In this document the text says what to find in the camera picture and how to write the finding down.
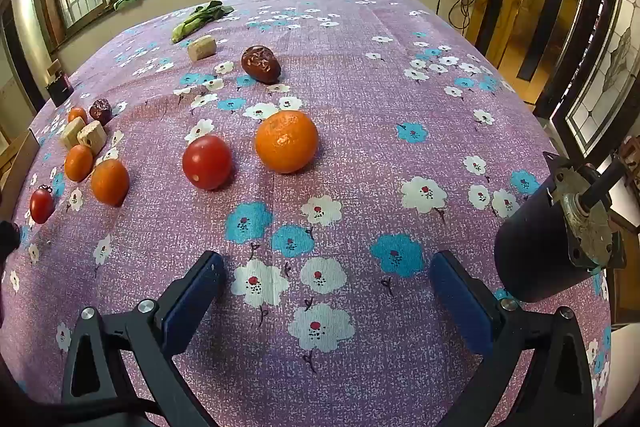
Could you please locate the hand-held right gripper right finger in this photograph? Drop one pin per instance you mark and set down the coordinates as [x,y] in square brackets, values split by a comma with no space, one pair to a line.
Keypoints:
[462,312]

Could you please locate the green bok choy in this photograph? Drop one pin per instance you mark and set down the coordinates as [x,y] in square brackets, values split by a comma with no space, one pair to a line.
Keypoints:
[192,24]

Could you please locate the dark red dried date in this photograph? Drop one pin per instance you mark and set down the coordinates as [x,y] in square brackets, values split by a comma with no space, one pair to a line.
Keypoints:
[101,111]
[260,64]

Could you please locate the large red tomato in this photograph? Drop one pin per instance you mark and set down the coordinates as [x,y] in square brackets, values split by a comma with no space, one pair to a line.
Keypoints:
[207,162]

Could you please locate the green cloth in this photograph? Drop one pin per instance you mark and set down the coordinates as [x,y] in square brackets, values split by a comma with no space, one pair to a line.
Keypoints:
[127,0]

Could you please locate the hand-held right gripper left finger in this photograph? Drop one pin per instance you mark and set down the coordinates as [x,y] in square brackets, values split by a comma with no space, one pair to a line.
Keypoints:
[192,307]

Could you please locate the black electric motor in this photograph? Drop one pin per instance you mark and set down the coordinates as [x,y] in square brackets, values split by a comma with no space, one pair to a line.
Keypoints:
[535,242]
[60,90]

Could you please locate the small red cherry tomato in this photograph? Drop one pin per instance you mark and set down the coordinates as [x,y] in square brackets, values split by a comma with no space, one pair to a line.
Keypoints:
[41,206]

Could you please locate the small orange mandarin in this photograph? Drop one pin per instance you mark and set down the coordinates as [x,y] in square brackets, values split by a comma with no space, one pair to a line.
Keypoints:
[78,163]
[110,182]
[77,115]

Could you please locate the small tan cylinder piece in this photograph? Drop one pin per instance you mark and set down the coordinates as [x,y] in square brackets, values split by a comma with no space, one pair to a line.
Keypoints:
[202,48]

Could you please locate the large orange mandarin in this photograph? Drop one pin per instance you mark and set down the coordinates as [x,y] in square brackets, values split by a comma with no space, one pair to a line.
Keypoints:
[286,142]

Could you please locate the shallow cardboard box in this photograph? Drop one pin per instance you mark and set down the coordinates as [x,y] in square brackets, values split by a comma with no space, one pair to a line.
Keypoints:
[17,167]

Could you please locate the purple floral tablecloth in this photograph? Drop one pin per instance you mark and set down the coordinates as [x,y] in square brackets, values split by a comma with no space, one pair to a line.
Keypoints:
[375,117]

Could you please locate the patterned glass door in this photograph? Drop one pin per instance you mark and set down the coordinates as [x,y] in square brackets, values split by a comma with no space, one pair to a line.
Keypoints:
[610,72]

